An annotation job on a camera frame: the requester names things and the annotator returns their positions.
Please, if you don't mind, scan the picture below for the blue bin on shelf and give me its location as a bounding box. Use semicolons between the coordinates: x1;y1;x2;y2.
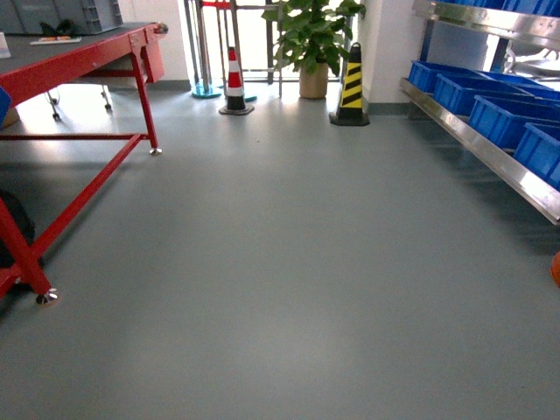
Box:
408;60;486;94

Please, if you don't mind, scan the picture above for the blue bin nearest right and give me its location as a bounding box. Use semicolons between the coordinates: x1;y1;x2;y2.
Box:
514;122;559;190

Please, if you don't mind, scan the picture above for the blue rectangular block part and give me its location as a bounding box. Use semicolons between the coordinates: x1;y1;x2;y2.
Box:
0;87;11;124

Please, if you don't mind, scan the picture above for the steel roller shelf rack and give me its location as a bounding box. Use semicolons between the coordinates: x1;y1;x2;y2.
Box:
400;1;559;226

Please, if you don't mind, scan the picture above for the potted green plant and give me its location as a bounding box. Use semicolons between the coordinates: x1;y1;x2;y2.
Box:
262;0;367;100

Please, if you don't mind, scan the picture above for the orange cylindrical cap 4680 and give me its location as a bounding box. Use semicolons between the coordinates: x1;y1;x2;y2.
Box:
549;252;560;287

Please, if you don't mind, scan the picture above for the yellow black traffic cone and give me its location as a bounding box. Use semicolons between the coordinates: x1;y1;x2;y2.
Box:
329;42;370;127

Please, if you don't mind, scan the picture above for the grey plastic crate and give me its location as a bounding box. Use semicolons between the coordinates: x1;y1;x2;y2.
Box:
1;0;123;35

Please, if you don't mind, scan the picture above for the red frame conveyor table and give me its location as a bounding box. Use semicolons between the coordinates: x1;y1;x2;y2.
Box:
1;23;168;305

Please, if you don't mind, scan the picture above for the red white traffic cone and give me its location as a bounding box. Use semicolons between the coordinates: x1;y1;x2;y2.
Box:
219;46;255;116

